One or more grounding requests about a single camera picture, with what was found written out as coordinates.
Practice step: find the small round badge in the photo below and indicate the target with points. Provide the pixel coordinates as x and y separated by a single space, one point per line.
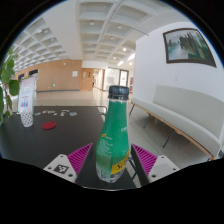
51 112
45 112

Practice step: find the black metal chair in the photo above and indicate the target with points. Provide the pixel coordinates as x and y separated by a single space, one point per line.
102 106

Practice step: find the flat round red coaster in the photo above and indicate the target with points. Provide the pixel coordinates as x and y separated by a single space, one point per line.
48 125

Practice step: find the green leafy potted plant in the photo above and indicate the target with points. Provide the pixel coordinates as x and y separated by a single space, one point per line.
6 75

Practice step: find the white polka-dot cup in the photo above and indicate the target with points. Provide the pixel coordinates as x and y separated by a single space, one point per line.
26 119

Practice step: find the long white bench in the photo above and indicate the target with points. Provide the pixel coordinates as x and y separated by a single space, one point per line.
180 110

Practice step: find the ceiling lights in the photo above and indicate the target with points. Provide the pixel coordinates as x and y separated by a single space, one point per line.
91 23

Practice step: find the green plastic drink bottle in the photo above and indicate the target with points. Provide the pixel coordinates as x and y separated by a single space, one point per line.
113 140

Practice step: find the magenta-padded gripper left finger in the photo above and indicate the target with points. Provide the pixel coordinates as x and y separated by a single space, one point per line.
61 165

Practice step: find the small blue card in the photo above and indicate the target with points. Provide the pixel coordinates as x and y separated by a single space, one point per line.
73 113

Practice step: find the clear acrylic sign stand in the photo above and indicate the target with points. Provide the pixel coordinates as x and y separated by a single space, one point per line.
26 95

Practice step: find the framed landscape painting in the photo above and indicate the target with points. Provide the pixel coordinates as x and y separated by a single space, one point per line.
188 46

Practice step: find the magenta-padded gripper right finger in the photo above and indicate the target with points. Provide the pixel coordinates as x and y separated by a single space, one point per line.
160 166

